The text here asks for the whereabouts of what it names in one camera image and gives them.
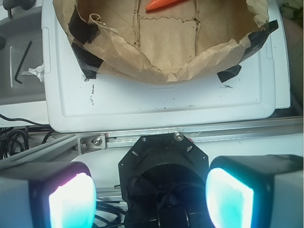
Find grey metal tray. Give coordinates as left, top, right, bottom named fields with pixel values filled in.
left=0, top=11, right=45, bottom=105

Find brown paper bag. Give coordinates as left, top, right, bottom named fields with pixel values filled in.
left=53, top=0, right=270, bottom=85

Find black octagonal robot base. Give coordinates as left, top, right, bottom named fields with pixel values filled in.
left=118, top=133, right=213, bottom=228

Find white plastic tray lid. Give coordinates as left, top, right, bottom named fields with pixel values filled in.
left=42, top=0, right=290, bottom=133

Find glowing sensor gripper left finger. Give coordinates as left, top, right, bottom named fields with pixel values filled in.
left=0, top=161, right=97, bottom=228

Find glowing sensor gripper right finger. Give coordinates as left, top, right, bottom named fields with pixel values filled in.
left=206, top=154, right=304, bottom=228

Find orange carrot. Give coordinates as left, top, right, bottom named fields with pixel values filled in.
left=145, top=0, right=179, bottom=11

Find black cables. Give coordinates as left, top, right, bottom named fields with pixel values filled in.
left=0, top=113, right=57, bottom=160

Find aluminium extrusion rail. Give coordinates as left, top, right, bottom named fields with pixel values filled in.
left=0, top=116, right=304, bottom=169

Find crumpled white paper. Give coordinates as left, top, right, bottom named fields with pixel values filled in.
left=21, top=64, right=45, bottom=83

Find black tape strip right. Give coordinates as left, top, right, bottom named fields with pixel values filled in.
left=217, top=65, right=242, bottom=83

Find black tape strip left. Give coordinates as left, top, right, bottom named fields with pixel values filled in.
left=71, top=43, right=103, bottom=79

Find black tape strip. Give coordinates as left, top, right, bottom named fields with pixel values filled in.
left=71, top=43, right=103, bottom=79
left=217, top=65, right=242, bottom=83

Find black hex key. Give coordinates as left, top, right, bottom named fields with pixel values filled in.
left=14, top=41, right=32, bottom=84

